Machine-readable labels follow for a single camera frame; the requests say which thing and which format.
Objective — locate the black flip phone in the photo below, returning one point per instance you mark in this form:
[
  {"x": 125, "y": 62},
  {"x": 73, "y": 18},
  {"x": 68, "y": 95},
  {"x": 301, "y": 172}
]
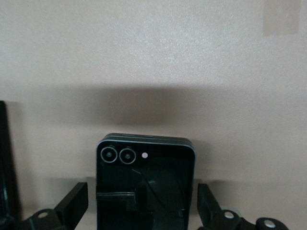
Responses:
[{"x": 144, "y": 191}]

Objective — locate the black slab smartphone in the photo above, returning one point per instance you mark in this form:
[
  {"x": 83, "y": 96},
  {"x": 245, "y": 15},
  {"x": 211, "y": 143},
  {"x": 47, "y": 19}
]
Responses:
[{"x": 6, "y": 155}]

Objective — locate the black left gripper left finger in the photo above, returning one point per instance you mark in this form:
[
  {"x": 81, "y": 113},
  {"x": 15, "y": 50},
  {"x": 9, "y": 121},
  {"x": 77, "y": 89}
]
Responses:
[{"x": 76, "y": 198}]

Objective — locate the small clear tape patch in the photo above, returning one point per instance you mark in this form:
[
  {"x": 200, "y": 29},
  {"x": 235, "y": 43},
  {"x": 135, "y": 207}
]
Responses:
[{"x": 280, "y": 16}]

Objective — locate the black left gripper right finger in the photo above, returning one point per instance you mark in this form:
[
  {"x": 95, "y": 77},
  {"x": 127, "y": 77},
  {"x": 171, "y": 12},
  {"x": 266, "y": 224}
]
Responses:
[{"x": 207, "y": 203}]

